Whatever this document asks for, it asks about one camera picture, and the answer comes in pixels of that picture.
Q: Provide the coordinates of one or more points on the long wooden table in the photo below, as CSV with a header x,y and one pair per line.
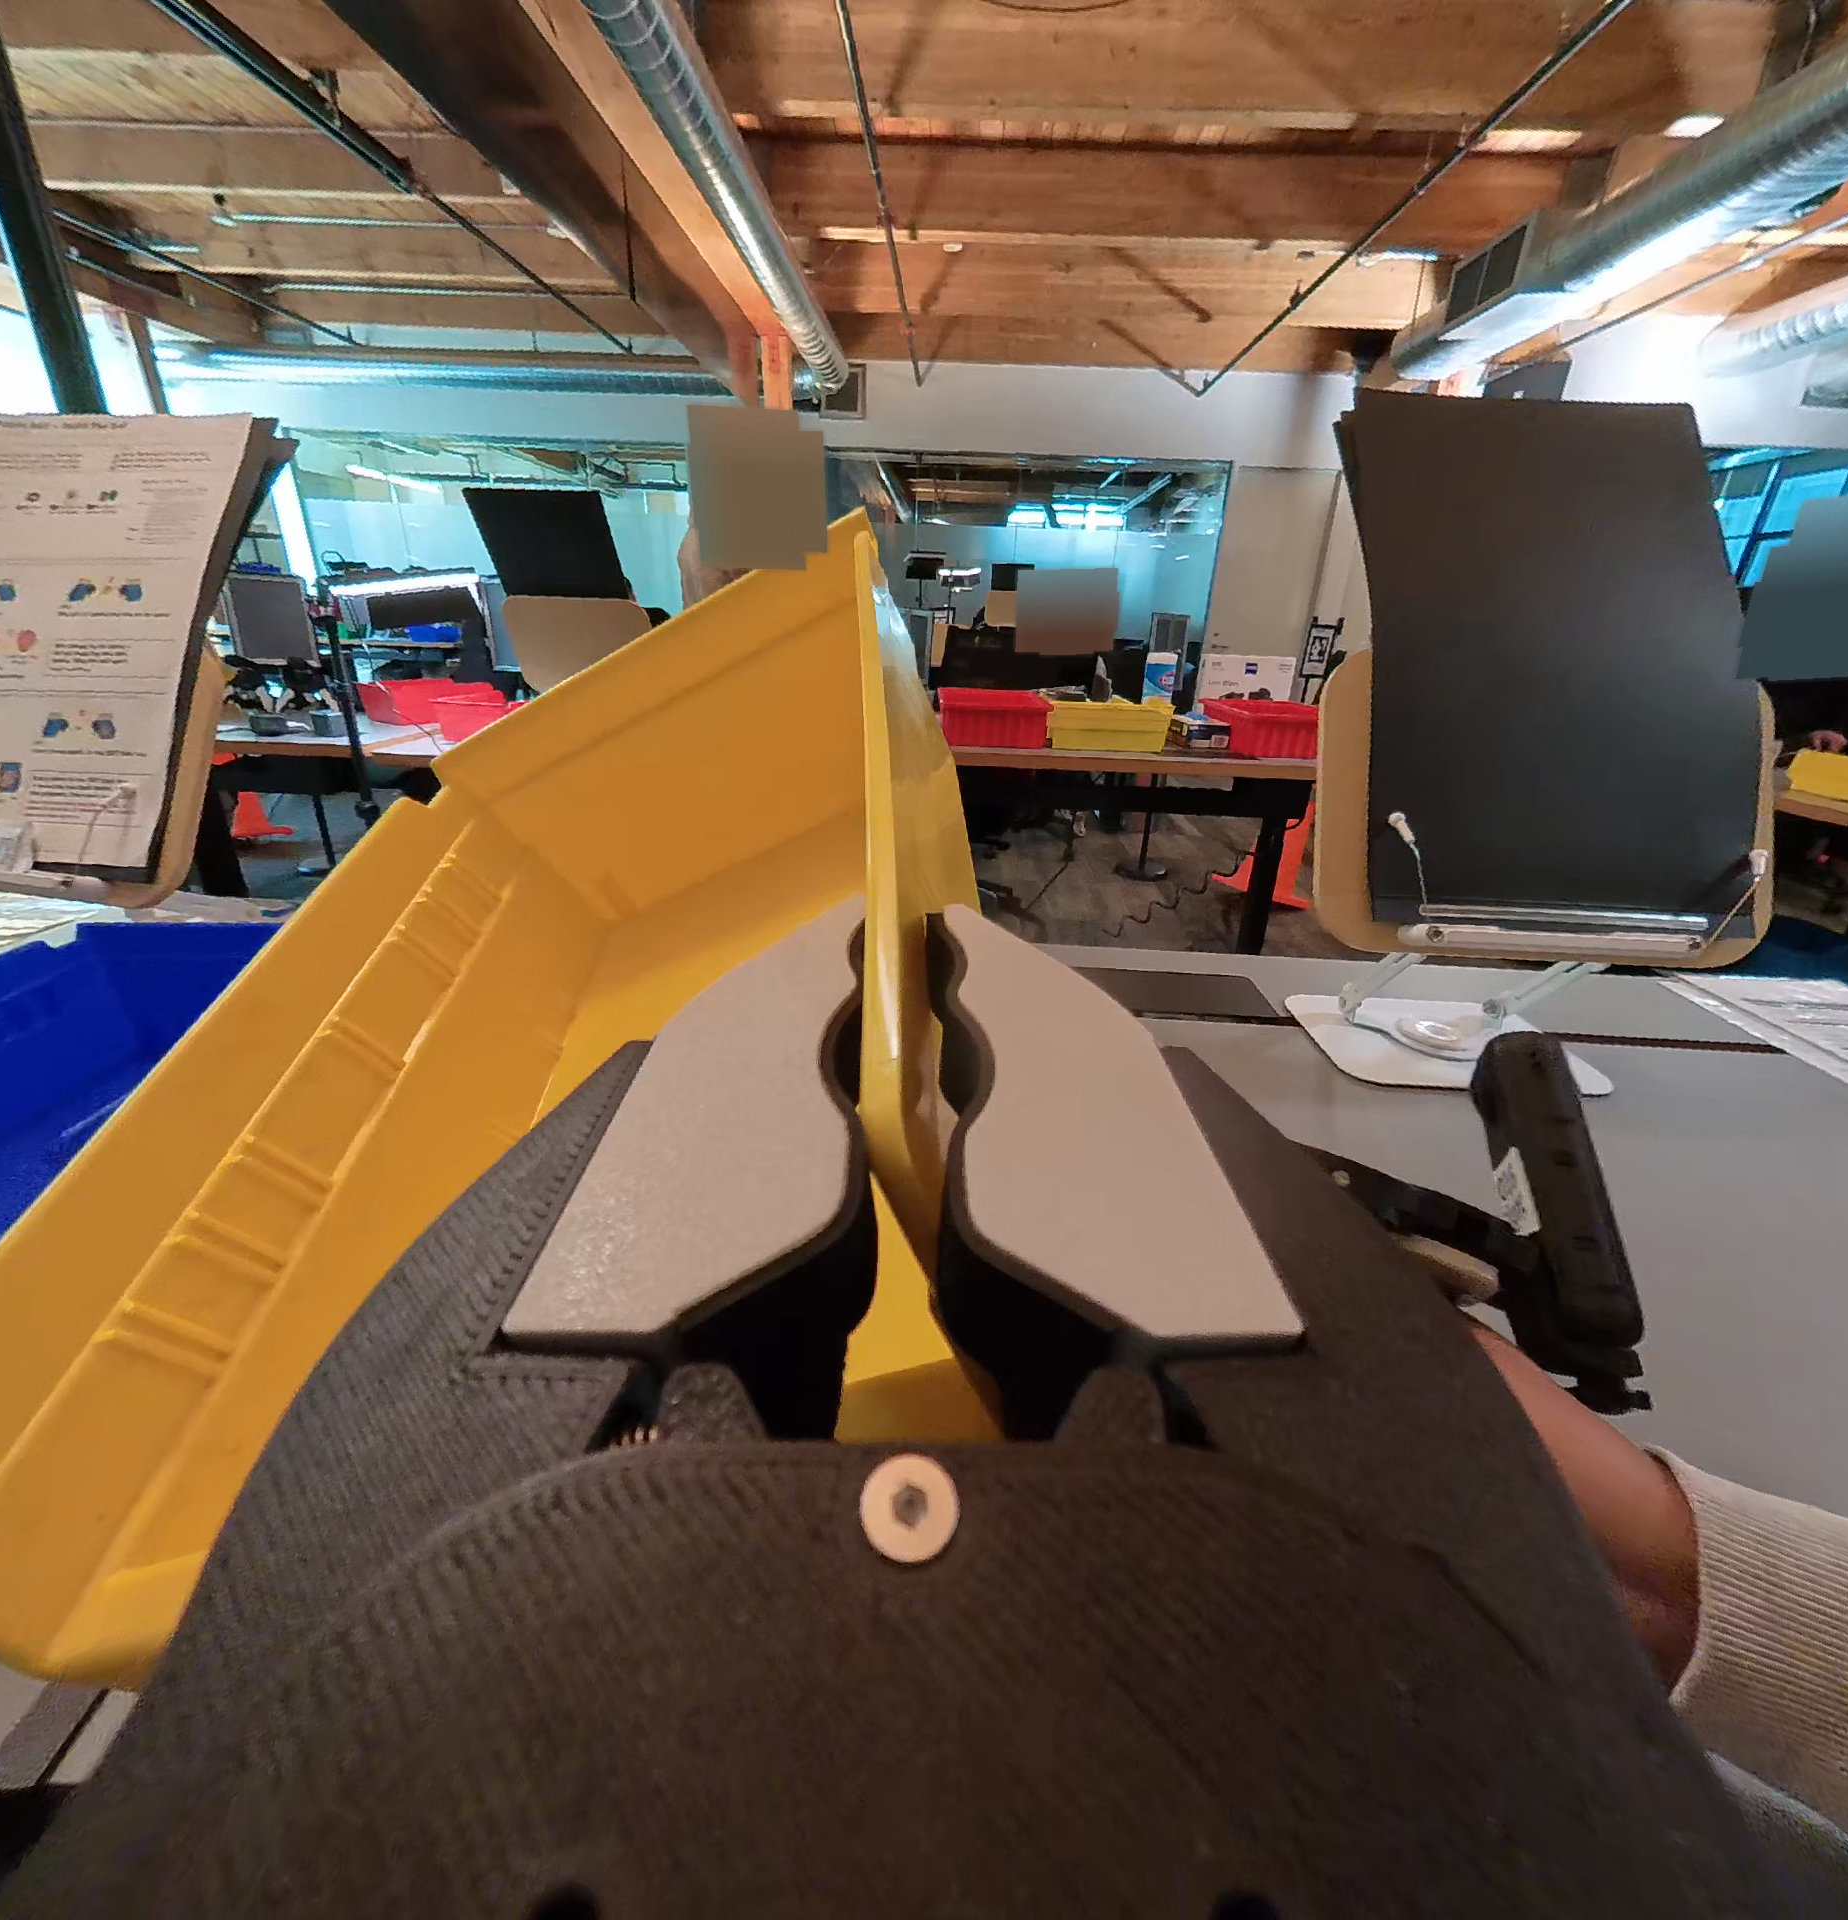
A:
x,y
1134,761

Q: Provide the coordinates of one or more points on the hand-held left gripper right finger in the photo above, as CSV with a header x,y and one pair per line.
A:
x,y
1119,1170

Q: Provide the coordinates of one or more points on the black metal post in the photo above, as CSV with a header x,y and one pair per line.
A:
x,y
25,195

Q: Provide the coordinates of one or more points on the person's right hand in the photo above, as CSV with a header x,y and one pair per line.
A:
x,y
1616,1501

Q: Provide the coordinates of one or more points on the orange traffic cone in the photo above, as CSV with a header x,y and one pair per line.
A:
x,y
261,818
1286,871

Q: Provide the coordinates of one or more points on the instruction sheet on stand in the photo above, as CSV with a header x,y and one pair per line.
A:
x,y
189,780

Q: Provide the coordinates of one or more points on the printed paper sheet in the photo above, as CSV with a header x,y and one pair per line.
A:
x,y
1796,1021

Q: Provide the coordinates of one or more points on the grey desk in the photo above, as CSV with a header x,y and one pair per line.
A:
x,y
1736,1231

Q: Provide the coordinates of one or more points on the person's right forearm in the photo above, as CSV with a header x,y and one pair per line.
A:
x,y
1796,1620

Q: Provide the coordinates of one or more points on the printed instruction sheet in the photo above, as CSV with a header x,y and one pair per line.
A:
x,y
84,630

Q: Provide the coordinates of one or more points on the blue plastic bin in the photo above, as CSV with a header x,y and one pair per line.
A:
x,y
84,1051

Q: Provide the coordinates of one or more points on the black desk mat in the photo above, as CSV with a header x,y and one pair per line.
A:
x,y
1211,997

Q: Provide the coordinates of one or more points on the red plastic bin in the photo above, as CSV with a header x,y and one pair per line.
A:
x,y
473,716
995,716
1262,731
400,701

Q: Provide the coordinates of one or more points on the far wooden table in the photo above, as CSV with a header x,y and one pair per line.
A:
x,y
385,742

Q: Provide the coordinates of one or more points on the yellow plastic bin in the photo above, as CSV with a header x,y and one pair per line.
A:
x,y
415,1051
1840,776
1111,727

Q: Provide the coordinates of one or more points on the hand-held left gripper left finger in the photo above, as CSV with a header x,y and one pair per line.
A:
x,y
700,1170

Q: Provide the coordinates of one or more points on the narrow spiral metal duct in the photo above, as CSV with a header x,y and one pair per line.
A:
x,y
715,165

